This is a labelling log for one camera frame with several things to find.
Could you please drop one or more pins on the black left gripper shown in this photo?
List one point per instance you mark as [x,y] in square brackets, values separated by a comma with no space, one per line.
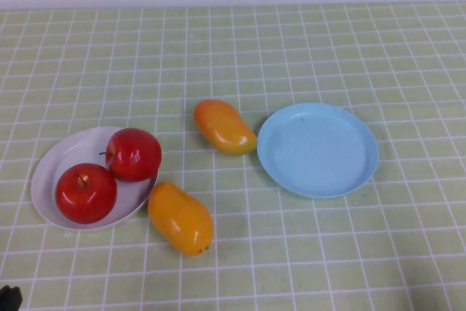
[11,300]

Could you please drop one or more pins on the shiny red plastic apple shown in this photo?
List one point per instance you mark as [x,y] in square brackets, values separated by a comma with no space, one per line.
[136,158]
[85,200]

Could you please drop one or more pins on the plain yellow-orange mango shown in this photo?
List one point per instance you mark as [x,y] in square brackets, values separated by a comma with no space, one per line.
[178,220]

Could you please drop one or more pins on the orange mango with red blush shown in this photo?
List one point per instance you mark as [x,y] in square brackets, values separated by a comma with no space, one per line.
[224,127]

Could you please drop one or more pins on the white round plastic plate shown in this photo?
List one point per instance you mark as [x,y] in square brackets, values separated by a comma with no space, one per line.
[73,150]

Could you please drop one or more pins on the light blue round plate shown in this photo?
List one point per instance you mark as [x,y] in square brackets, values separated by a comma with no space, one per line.
[316,150]

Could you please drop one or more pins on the green white checkered tablecloth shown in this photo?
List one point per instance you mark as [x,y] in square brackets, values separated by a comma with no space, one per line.
[327,252]

